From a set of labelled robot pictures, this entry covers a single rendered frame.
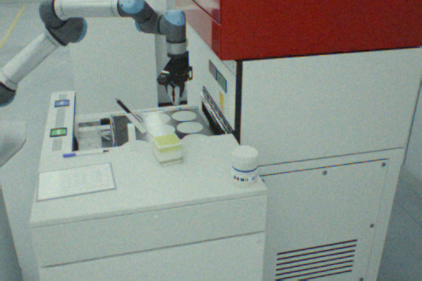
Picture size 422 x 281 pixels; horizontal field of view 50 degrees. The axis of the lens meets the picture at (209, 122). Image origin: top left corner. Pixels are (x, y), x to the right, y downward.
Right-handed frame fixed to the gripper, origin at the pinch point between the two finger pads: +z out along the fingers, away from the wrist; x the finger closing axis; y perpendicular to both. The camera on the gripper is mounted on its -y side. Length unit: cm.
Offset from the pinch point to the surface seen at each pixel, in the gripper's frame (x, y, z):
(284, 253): -46, 11, 59
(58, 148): 9.9, -47.5, 1.7
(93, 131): 18.6, -25.4, 6.9
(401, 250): -79, 91, 97
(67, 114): 27.9, -29.2, 1.2
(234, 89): -31.3, -7.0, -15.2
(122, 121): 16.6, -12.4, 7.4
